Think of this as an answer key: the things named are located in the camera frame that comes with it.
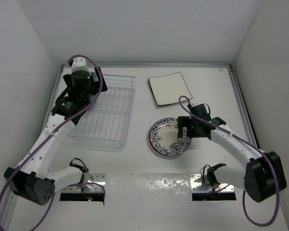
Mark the clear wire dish rack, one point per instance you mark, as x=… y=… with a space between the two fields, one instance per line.
x=107 y=122

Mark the aluminium table frame rail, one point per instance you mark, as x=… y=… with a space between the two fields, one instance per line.
x=145 y=191

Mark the metal base plate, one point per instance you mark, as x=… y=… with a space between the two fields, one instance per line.
x=91 y=183
x=199 y=184

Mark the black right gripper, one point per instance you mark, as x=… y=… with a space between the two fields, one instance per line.
x=185 y=121

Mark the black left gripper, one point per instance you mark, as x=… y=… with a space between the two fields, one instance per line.
x=93 y=83

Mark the red teal floral plate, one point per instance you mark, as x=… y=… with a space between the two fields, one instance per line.
x=151 y=145

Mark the blue white floral plate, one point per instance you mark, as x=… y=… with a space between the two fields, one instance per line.
x=163 y=136

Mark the square cream plate black rim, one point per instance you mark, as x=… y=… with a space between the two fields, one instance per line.
x=167 y=89

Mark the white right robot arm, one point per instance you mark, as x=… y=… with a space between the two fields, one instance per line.
x=263 y=175

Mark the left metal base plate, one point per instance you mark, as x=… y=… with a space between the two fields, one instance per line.
x=91 y=183

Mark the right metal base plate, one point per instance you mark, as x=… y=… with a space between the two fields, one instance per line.
x=199 y=184

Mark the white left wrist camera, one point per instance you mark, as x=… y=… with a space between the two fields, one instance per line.
x=78 y=64

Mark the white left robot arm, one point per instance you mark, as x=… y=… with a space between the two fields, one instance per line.
x=31 y=179

